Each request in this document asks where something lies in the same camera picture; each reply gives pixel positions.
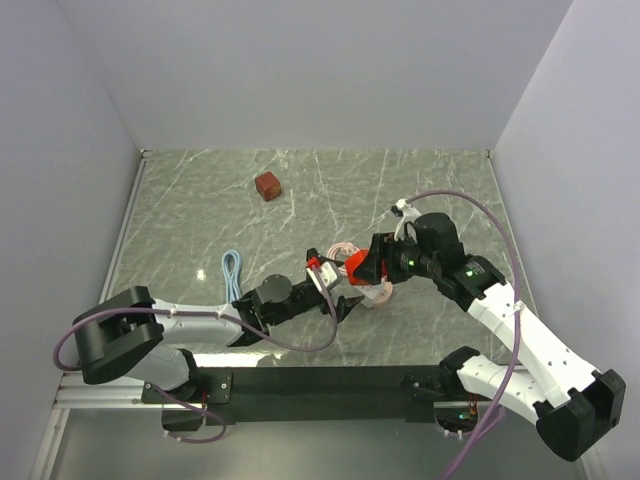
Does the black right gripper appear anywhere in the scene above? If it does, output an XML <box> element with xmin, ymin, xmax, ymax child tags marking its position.
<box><xmin>352</xmin><ymin>231</ymin><xmax>440</xmax><ymax>285</ymax></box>

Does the red cube socket adapter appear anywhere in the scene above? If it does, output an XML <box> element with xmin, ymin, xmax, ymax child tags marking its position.
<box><xmin>344</xmin><ymin>249</ymin><xmax>387</xmax><ymax>286</ymax></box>

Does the pink round power strip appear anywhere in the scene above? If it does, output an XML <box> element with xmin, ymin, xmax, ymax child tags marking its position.
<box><xmin>370</xmin><ymin>281</ymin><xmax>393</xmax><ymax>308</ymax></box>

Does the white square socket adapter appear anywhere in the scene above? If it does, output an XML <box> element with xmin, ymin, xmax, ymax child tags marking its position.
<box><xmin>356</xmin><ymin>285</ymin><xmax>381</xmax><ymax>308</ymax></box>

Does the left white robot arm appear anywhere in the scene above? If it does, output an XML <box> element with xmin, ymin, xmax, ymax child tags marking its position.
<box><xmin>73</xmin><ymin>249</ymin><xmax>364</xmax><ymax>402</ymax></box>

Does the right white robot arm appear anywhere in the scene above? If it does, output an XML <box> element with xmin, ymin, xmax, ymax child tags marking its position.
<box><xmin>346</xmin><ymin>213</ymin><xmax>626</xmax><ymax>462</ymax></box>

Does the dark red cube adapter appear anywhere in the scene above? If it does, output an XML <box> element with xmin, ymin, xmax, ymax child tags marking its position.
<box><xmin>254</xmin><ymin>171</ymin><xmax>282</xmax><ymax>202</ymax></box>

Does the black base beam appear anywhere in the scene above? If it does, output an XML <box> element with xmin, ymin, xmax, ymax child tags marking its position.
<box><xmin>139</xmin><ymin>364</ymin><xmax>476</xmax><ymax>427</ymax></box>

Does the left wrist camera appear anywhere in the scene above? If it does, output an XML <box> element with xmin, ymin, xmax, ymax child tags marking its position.
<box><xmin>306</xmin><ymin>259</ymin><xmax>342</xmax><ymax>293</ymax></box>

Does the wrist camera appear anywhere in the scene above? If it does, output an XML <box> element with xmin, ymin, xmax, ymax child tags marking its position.
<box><xmin>391</xmin><ymin>198</ymin><xmax>421</xmax><ymax>241</ymax></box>
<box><xmin>306</xmin><ymin>259</ymin><xmax>342</xmax><ymax>293</ymax></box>

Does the pink coiled power cable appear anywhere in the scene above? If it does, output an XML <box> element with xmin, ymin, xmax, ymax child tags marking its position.
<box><xmin>326</xmin><ymin>240</ymin><xmax>360</xmax><ymax>276</ymax></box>

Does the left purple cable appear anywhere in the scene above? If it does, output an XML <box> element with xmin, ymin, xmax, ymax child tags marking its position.
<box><xmin>52</xmin><ymin>269</ymin><xmax>341</xmax><ymax>445</ymax></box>

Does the purple cable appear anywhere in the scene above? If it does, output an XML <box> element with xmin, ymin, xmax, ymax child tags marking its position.
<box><xmin>405</xmin><ymin>189</ymin><xmax>523</xmax><ymax>480</ymax></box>
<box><xmin>52</xmin><ymin>269</ymin><xmax>341</xmax><ymax>445</ymax></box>

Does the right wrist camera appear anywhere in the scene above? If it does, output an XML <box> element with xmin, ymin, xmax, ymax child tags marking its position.
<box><xmin>391</xmin><ymin>198</ymin><xmax>421</xmax><ymax>241</ymax></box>

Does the blue power strip cable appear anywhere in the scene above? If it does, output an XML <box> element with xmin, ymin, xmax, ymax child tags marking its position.
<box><xmin>220</xmin><ymin>249</ymin><xmax>245</xmax><ymax>303</ymax></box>

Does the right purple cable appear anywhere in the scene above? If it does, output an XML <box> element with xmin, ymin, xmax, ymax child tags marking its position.
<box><xmin>405</xmin><ymin>189</ymin><xmax>523</xmax><ymax>480</ymax></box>

